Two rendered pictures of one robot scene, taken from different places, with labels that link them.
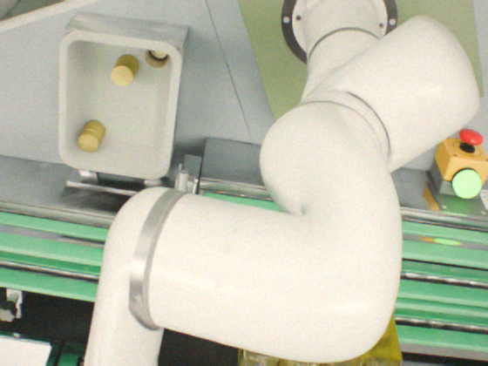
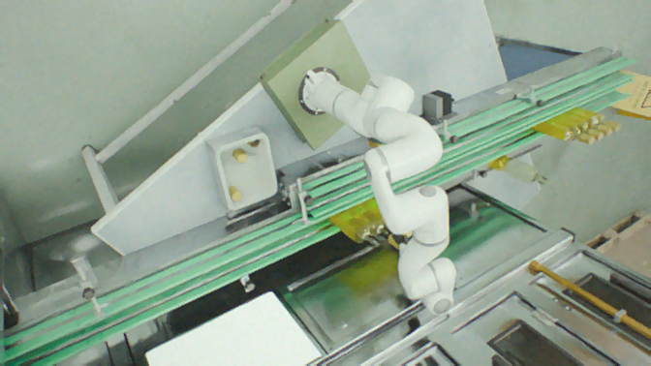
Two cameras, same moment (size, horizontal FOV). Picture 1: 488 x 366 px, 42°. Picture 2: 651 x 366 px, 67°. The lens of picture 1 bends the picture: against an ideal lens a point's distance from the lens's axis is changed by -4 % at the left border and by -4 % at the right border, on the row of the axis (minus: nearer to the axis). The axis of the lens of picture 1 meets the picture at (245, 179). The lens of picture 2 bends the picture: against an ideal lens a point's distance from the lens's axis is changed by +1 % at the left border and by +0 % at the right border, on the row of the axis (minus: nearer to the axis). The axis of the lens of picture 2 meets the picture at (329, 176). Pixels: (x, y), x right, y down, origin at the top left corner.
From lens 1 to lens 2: 0.78 m
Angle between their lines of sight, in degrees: 21
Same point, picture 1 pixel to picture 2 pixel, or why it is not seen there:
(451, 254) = not seen: hidden behind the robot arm
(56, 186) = (229, 225)
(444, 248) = not seen: hidden behind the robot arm
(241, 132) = (291, 159)
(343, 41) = (346, 96)
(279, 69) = (305, 122)
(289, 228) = (410, 138)
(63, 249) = (259, 242)
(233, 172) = (304, 173)
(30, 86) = (193, 187)
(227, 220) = (395, 145)
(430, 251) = not seen: hidden behind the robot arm
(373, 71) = (386, 97)
